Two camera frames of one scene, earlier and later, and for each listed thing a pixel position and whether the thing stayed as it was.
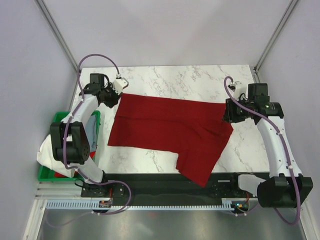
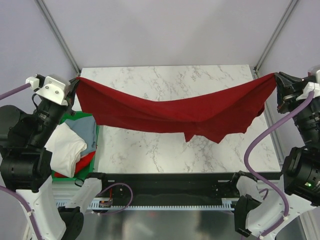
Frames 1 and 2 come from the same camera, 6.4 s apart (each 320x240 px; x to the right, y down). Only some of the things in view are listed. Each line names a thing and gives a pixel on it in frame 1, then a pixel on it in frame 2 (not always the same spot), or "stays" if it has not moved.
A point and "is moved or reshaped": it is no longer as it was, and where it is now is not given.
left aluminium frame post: (57, 34) stays
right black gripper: (229, 115) -> (291, 86)
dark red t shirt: (193, 129) is moved or reshaped
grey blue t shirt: (90, 131) stays
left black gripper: (116, 97) -> (71, 94)
